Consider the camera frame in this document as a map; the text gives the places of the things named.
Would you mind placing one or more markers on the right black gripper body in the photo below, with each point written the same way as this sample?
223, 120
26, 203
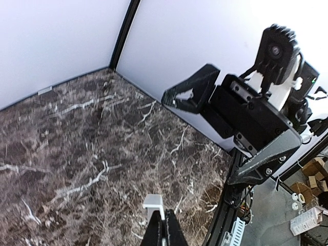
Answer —
236, 110

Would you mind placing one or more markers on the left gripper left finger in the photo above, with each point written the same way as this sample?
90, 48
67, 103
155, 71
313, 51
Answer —
154, 232

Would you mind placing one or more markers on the white label box outside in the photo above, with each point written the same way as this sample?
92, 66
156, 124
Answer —
306, 221

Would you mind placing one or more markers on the right black frame post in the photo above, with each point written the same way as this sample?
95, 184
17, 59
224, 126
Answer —
123, 33

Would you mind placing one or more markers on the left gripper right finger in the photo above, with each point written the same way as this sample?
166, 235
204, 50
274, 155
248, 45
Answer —
173, 231

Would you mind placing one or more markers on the white battery cover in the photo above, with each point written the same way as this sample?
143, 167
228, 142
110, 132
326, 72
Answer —
152, 203

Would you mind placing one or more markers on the white slotted cable duct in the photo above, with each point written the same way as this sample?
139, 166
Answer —
234, 237

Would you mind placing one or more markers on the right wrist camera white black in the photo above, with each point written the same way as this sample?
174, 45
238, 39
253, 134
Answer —
277, 65

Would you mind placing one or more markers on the black front rail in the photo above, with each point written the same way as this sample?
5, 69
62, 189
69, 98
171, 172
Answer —
226, 213

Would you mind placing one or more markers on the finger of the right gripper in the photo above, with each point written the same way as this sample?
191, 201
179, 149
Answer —
191, 94
273, 156

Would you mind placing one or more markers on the cardboard boxes clutter outside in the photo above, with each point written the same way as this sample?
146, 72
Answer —
310, 181

